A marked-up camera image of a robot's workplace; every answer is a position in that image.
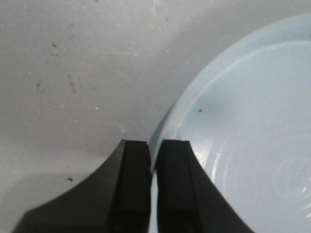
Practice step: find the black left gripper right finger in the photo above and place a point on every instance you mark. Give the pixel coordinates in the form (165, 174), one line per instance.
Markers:
(188, 201)

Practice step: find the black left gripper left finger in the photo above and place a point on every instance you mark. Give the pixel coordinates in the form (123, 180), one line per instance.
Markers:
(115, 198)

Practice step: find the light blue round plate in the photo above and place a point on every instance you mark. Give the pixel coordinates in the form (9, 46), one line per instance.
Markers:
(247, 116)

